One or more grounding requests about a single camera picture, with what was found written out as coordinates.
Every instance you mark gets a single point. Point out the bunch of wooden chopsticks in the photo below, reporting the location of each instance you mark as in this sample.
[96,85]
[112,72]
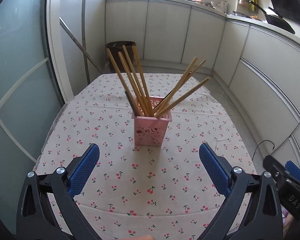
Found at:
[190,91]

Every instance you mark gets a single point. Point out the white cabinet with drawers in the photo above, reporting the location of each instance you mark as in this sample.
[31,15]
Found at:
[265,67]

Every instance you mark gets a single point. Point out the bare metal pole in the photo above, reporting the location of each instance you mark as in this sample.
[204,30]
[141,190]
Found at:
[77,45]

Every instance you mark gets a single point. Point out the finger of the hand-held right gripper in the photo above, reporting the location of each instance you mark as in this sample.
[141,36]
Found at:
[295,171]
[273,167]

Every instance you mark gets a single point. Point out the black wok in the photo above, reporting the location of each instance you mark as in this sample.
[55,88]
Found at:
[280,21]

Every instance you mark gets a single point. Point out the orange clay pot lid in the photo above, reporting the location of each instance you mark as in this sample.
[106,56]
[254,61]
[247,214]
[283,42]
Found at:
[254,17]

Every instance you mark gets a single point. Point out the yellow hanging cloth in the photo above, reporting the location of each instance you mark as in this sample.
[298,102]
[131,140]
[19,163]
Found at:
[253,3]

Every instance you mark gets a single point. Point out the copper saucepan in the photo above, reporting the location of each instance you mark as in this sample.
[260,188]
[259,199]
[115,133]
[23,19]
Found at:
[243,1]

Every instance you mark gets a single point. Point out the steel bowls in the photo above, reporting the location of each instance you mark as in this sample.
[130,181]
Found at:
[205,4]

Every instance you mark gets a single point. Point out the person's left hand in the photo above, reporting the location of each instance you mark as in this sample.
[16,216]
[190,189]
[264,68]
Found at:
[140,238]

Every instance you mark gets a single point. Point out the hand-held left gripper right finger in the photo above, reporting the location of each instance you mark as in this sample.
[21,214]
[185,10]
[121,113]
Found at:
[212,170]

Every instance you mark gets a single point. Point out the pink perforated basket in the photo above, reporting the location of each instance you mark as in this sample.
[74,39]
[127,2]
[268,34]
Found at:
[150,132]

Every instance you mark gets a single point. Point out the white cabinet with doors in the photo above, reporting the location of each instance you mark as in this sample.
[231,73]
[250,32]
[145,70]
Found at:
[165,30]

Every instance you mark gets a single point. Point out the grey pole with black clip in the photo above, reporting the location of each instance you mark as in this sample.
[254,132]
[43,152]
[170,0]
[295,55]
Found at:
[84,30]

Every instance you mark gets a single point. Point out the brown wastebasket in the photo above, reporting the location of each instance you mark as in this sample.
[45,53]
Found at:
[115,62]

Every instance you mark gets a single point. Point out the frosted glass sliding door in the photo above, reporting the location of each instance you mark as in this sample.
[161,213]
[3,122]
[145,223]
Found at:
[17,67]

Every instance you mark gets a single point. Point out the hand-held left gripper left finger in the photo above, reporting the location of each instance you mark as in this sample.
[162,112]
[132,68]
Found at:
[85,170]

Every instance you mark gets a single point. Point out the light wooden chopstick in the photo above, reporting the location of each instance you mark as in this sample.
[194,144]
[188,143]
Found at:
[138,62]
[114,62]
[130,62]
[123,62]

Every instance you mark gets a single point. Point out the steel pan lid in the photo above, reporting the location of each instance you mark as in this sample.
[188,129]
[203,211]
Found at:
[238,13]

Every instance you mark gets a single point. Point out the white kettle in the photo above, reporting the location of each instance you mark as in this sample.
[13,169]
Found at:
[222,7]

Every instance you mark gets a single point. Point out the cherry-print tablecloth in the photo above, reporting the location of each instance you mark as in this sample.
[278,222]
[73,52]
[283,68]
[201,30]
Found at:
[102,130]

